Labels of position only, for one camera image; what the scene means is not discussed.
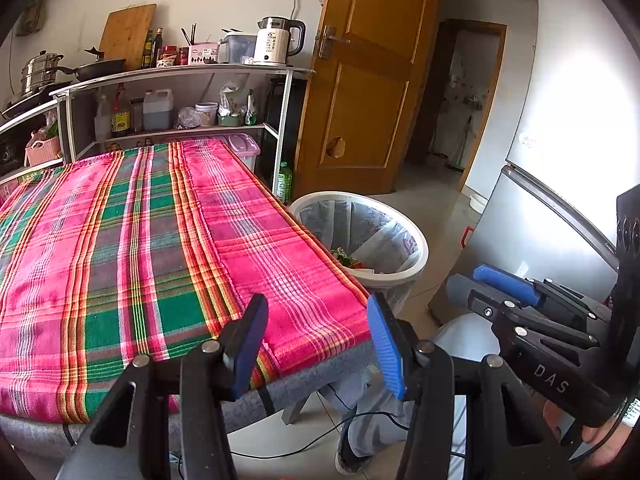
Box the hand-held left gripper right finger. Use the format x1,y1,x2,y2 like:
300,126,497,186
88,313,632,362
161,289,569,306
366,291,576,480

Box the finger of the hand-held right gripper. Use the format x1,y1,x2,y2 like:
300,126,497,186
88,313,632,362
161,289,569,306
445,274,603,361
472,263,613,323

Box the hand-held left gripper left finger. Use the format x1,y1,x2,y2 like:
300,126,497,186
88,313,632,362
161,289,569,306
55,292,271,480

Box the white plastic bin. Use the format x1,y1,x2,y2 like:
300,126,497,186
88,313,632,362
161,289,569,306
289,191,430,311

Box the green wrapper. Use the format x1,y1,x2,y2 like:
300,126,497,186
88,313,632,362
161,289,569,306
330,246,362,268

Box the clear bin liner bag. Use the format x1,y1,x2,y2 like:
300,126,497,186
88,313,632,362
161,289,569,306
297,199,418,273

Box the person's right hand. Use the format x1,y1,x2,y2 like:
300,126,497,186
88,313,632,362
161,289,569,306
542,400,640,468

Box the grey felt blanket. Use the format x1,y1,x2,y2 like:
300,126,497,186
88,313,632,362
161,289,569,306
0,340,381,466

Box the person's jeans leg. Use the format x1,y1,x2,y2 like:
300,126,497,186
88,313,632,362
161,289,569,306
336,375,416,476

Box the plaid tablecloth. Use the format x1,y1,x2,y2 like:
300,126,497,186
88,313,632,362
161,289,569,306
0,139,373,423

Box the green drink bottle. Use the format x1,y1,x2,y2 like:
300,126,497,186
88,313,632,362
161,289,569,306
276,161,293,204

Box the silver refrigerator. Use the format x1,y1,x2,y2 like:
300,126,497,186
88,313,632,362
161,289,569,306
427,0,640,326

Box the pink lidded storage box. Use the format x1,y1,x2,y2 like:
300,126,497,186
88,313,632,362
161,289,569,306
220,132,262,173

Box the wooden door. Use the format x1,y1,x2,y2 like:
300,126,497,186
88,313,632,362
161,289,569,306
292,0,446,196

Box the white metal shelf rack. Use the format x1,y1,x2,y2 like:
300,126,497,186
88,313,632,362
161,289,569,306
50,62,316,201

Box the green bowl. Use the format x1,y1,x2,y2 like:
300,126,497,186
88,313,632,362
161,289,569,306
217,86,247,127

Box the crumpled clear plastic bag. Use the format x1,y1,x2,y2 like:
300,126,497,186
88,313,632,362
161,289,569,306
175,106,201,130

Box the white jerry can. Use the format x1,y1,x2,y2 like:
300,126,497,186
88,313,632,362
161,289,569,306
142,88,174,131

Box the yellow label sauce bottle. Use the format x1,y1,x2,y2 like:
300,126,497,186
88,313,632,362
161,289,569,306
111,83,132,136

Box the clear plastic bottle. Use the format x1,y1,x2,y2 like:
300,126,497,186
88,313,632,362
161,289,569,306
94,94,113,142

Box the pink basket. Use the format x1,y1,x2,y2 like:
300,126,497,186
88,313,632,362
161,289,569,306
25,140,62,167

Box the pink utensil holder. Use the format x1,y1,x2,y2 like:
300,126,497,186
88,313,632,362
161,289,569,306
187,41,220,66

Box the clear water pitcher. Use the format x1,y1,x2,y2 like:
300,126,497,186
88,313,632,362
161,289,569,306
218,34,257,65

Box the white electric kettle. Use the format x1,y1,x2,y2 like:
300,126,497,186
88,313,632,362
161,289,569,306
252,16,307,66

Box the black frying pan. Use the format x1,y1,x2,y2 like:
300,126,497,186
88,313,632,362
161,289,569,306
45,47,127,82

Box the low white shelf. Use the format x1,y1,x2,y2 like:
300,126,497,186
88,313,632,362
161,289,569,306
0,97,66,186

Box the black induction cooker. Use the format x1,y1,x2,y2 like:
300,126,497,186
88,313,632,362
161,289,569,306
0,92,58,117

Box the wooden cutting board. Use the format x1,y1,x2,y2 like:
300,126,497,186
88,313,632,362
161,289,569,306
98,3,157,71

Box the steel steamer pot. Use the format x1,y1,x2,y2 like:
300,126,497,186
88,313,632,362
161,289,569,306
17,50,66,96

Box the hanging grey-green cloth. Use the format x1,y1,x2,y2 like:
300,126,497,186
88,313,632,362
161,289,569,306
15,0,48,37

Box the black floor cable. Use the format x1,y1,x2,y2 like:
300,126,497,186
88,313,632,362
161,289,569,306
170,410,416,466

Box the metal door handle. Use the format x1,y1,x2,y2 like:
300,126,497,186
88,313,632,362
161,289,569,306
315,25,352,59

